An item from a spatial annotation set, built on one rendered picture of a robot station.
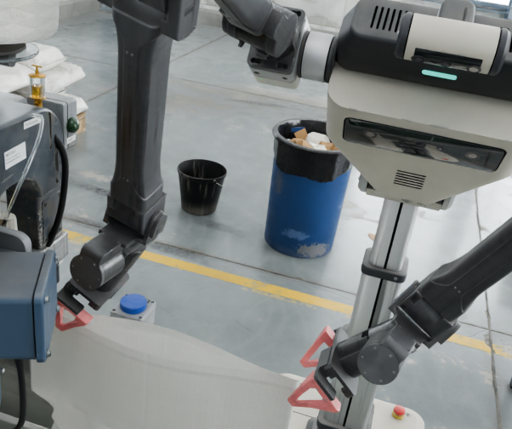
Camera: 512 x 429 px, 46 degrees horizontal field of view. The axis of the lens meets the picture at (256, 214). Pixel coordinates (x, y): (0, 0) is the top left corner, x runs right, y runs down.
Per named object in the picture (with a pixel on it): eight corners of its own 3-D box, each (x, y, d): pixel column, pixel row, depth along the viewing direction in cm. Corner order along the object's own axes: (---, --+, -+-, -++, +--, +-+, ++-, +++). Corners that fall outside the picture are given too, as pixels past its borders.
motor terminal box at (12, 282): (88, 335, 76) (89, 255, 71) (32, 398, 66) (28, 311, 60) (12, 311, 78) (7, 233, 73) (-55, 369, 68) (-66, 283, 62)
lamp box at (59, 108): (77, 143, 117) (76, 98, 112) (64, 151, 113) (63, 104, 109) (42, 135, 118) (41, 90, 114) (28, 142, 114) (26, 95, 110)
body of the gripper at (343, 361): (320, 368, 89) (362, 349, 86) (330, 329, 98) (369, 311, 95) (344, 401, 90) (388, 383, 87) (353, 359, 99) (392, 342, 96)
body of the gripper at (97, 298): (63, 288, 97) (83, 259, 93) (96, 257, 106) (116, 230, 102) (95, 313, 97) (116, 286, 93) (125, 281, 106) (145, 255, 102)
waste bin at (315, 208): (346, 231, 369) (368, 129, 339) (332, 272, 324) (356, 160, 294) (270, 212, 378) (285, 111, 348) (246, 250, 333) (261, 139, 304)
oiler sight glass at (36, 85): (48, 95, 106) (48, 76, 104) (40, 99, 103) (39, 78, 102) (36, 93, 106) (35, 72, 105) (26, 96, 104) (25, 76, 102)
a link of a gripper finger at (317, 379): (273, 396, 91) (324, 373, 87) (283, 366, 97) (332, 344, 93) (299, 429, 92) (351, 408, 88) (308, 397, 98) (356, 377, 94)
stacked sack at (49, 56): (71, 65, 435) (71, 45, 429) (35, 79, 397) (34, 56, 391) (-11, 48, 448) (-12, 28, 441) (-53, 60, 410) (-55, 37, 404)
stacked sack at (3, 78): (45, 85, 389) (44, 62, 383) (-25, 112, 332) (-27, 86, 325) (-13, 72, 398) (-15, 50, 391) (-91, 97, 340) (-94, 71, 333)
